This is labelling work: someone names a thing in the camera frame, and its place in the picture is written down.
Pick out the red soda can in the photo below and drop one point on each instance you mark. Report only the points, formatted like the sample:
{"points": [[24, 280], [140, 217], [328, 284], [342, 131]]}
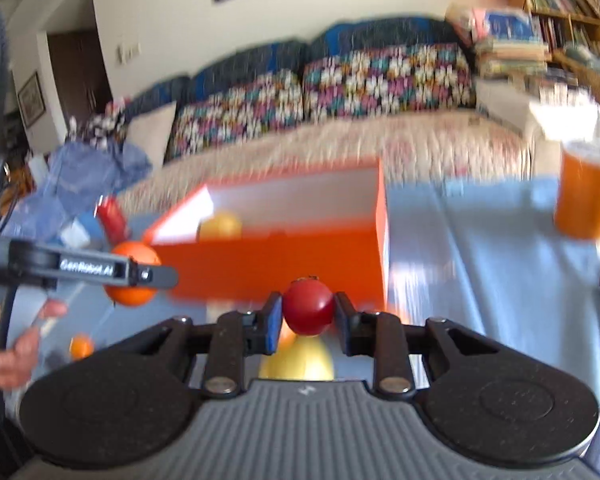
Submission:
{"points": [[111, 215]]}

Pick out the dark wooden door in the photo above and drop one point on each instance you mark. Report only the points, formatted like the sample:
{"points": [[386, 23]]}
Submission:
{"points": [[77, 80]]}

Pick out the person's left hand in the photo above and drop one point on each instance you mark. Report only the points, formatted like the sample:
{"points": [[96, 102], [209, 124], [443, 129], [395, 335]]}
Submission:
{"points": [[15, 360]]}

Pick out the large orange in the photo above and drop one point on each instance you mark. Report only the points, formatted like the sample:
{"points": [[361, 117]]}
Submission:
{"points": [[135, 250]]}

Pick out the quilted beige sofa cover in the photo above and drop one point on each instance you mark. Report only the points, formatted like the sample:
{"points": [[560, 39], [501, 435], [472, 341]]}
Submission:
{"points": [[380, 140]]}

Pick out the orange canister with white lid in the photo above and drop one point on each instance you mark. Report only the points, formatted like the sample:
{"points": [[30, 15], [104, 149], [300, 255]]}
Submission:
{"points": [[582, 190]]}

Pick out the floral cushion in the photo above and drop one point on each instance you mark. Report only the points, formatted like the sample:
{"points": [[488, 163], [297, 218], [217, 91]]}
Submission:
{"points": [[235, 112], [387, 80]]}

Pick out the black white patterned cloth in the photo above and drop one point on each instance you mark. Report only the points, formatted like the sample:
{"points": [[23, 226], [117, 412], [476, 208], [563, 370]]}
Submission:
{"points": [[97, 122]]}

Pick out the light blue tablecloth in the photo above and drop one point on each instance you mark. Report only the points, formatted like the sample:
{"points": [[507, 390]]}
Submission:
{"points": [[480, 260]]}

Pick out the blue patterned sofa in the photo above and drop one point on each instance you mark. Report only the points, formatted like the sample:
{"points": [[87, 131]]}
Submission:
{"points": [[380, 35]]}

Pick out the red cherry tomato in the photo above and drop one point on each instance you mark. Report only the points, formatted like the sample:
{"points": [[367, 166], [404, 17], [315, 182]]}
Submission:
{"points": [[307, 307]]}

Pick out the stack of books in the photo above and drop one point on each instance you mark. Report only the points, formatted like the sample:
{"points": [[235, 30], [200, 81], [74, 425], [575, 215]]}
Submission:
{"points": [[510, 40]]}

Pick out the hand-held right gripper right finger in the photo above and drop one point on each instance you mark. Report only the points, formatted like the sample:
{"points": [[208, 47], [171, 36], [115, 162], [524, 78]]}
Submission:
{"points": [[341, 325]]}

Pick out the tiny tangerine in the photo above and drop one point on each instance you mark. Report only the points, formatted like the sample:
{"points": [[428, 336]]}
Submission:
{"points": [[81, 346]]}

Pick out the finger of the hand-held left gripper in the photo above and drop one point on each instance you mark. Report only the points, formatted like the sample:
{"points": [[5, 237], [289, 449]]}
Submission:
{"points": [[152, 276]]}

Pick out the small framed wall picture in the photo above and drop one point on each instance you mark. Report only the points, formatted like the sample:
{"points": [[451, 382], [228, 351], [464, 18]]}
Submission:
{"points": [[31, 100]]}

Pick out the white pillow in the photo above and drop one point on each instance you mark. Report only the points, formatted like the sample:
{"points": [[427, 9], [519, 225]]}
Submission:
{"points": [[152, 132]]}

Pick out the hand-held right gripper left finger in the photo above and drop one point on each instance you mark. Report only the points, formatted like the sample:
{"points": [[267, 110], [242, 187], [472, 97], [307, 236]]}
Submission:
{"points": [[274, 322]]}

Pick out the white light switch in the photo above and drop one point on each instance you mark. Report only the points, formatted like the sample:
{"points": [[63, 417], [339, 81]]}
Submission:
{"points": [[130, 53]]}

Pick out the orange cardboard box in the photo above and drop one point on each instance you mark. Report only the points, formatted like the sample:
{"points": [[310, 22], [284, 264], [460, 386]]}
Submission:
{"points": [[280, 265]]}

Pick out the yellow pear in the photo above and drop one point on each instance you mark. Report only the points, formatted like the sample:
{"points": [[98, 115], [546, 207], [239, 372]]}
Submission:
{"points": [[221, 225], [300, 362]]}

